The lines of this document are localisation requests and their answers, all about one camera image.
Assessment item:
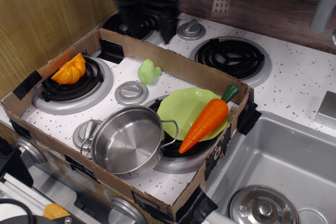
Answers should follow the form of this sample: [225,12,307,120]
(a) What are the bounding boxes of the hanging silver slotted spatula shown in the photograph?
[211,0,231,18]

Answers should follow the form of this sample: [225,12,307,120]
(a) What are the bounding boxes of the back right stove burner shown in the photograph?
[189,36,272,88]

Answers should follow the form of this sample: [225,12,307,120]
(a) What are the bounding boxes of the silver front stove knob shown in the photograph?
[72,120,102,152]

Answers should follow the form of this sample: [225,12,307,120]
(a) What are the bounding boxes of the stove burner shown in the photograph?
[189,36,272,88]
[33,56,113,115]
[98,12,164,46]
[145,95,216,174]

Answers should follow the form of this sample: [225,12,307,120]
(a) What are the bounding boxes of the silver faucet handle block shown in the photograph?
[314,91,336,130]

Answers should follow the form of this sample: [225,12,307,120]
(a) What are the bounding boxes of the brown cardboard fence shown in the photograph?
[2,29,256,223]

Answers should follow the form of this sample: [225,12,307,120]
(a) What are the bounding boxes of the silver stove knob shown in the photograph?
[177,19,206,40]
[114,81,149,106]
[72,120,102,152]

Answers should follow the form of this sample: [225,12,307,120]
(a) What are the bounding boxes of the steel pot lid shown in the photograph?
[227,185,300,223]

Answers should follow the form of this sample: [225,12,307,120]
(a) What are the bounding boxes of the green toy broccoli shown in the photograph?
[138,59,161,84]

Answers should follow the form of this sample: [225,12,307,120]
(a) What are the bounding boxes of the black device at left edge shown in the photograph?
[1,137,34,188]

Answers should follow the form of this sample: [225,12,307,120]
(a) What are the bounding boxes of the silver faucet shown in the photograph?
[310,0,335,33]

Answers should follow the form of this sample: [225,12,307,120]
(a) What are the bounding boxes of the silver oven knob right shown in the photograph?
[108,197,147,224]

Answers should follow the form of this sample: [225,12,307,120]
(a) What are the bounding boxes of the silver oven knob left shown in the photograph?
[16,138,47,168]

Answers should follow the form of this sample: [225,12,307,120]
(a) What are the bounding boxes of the orange toy pumpkin slice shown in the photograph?
[51,53,86,84]

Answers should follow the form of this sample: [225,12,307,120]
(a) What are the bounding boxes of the front left stove burner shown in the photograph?
[33,56,113,115]

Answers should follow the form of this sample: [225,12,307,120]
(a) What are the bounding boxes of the stainless steel pot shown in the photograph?
[89,105,165,179]

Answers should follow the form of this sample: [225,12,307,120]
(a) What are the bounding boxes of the silver oven knob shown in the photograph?
[16,138,47,168]
[108,197,147,224]

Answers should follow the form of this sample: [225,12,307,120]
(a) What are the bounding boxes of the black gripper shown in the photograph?
[114,0,180,44]

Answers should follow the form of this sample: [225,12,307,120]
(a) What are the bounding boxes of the silver centre stove knob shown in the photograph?
[114,81,149,106]

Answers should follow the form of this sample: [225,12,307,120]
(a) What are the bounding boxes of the orange tape piece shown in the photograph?
[42,203,69,220]

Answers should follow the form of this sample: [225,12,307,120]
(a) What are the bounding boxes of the orange toy carrot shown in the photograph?
[179,84,239,154]

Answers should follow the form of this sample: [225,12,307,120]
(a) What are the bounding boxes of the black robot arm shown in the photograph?
[114,0,180,44]

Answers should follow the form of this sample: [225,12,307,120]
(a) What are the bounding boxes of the back left stove burner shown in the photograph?
[98,12,164,46]

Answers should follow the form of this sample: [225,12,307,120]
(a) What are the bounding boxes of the black cable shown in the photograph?
[0,198,35,224]

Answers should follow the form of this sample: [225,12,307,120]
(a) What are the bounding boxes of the silver sink basin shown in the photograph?
[205,112,335,223]

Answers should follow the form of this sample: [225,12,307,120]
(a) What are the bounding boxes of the silver back stove knob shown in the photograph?
[177,19,206,40]

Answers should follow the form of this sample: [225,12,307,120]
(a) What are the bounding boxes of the front right stove burner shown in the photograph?
[145,95,216,174]

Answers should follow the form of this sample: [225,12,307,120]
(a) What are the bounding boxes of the light green plastic plate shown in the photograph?
[157,88,220,141]

